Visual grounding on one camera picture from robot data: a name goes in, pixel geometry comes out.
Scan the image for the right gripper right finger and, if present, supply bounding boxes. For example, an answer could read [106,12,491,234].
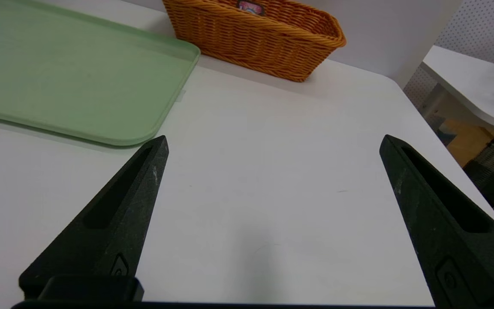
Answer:
[379,134,494,309]

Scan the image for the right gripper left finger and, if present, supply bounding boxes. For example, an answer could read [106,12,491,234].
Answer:
[18,135,170,302]

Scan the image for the small black drink carton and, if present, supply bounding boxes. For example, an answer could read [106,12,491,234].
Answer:
[237,0,266,17]

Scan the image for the orange wicker basket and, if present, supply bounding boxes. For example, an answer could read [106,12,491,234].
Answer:
[162,0,347,83]

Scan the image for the white side table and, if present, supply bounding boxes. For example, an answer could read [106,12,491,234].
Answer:
[420,45,494,135]

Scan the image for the light green plastic tray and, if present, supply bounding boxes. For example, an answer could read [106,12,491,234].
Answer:
[0,0,202,148]

